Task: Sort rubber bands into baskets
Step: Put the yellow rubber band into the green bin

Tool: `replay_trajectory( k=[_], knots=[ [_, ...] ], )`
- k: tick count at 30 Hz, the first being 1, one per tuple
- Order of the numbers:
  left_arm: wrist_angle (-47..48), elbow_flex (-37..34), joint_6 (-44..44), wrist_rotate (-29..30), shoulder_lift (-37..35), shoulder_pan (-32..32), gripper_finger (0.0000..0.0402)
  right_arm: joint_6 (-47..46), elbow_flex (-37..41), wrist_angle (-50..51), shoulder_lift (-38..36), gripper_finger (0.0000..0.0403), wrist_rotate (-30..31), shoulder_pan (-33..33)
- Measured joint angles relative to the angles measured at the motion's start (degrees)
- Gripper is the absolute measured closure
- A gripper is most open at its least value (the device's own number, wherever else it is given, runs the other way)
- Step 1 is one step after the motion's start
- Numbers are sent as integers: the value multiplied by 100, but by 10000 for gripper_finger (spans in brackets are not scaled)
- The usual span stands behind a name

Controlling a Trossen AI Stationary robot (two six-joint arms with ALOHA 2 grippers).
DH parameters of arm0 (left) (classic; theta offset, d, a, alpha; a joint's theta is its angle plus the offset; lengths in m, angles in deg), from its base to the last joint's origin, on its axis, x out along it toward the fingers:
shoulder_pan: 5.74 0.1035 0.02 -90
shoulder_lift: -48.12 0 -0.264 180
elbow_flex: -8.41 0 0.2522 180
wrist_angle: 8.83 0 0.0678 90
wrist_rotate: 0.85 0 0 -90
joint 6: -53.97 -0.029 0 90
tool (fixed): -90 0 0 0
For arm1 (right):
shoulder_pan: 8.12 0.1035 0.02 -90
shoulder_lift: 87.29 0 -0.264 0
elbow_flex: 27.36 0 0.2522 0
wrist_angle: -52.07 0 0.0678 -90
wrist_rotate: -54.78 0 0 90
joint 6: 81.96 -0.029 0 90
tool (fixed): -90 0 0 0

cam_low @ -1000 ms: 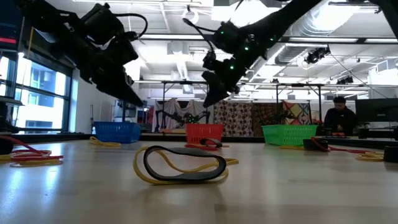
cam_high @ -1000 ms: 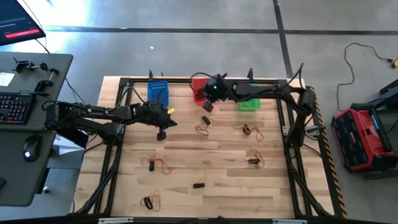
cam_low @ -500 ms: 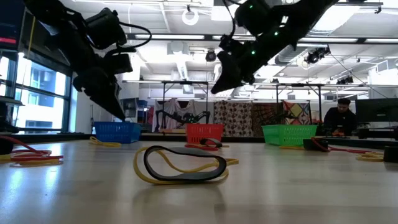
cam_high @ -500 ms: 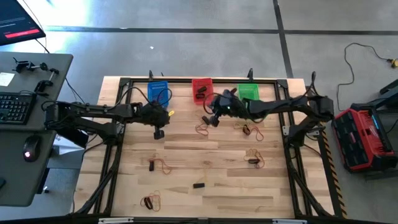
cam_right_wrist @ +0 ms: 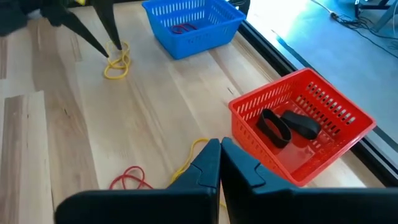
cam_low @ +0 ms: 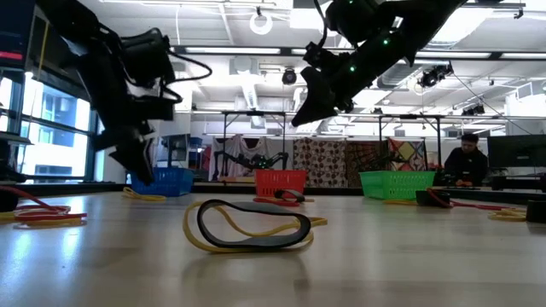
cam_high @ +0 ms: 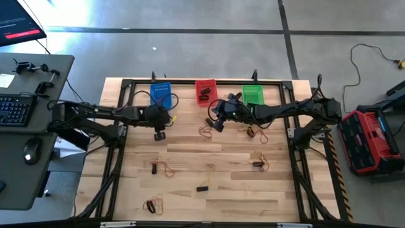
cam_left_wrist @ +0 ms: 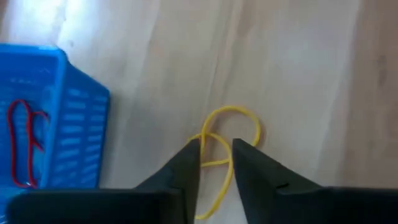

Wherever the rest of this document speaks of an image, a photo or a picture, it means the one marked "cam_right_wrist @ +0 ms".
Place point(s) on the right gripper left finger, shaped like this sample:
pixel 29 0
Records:
pixel 140 208

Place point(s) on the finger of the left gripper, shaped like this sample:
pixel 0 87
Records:
pixel 71 23
pixel 107 15

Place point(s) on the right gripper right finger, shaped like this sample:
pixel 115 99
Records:
pixel 311 208

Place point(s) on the red rubber band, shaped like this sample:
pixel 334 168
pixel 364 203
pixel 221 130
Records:
pixel 174 28
pixel 133 167

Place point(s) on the yellow rubber band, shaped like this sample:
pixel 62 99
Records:
pixel 115 77
pixel 188 155

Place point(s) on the black rubber band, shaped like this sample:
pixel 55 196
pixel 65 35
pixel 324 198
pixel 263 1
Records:
pixel 280 143
pixel 303 124

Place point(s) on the blue plastic basket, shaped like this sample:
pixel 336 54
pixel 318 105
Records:
pixel 192 46

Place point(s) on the red plastic basket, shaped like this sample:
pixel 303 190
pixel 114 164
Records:
pixel 245 130

